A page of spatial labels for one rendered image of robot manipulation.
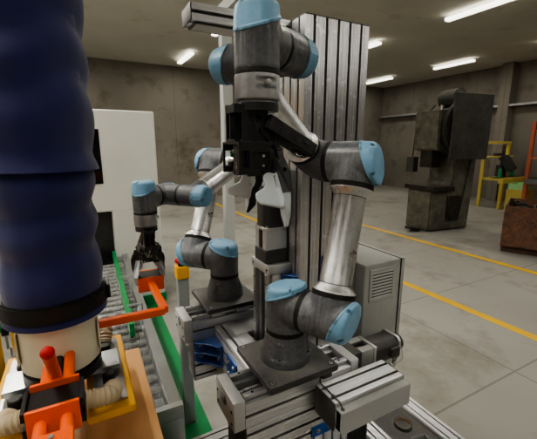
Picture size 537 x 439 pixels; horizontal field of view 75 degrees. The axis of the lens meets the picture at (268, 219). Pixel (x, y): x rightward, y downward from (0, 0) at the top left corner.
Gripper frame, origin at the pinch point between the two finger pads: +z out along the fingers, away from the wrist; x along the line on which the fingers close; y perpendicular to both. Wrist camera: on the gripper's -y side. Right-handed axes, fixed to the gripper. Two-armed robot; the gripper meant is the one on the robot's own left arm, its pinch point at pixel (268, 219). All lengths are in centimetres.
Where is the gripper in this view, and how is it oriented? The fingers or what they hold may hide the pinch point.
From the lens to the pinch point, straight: 63.4
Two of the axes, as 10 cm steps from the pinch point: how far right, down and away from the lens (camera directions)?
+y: -8.8, 1.0, -4.6
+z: 0.0, 9.8, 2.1
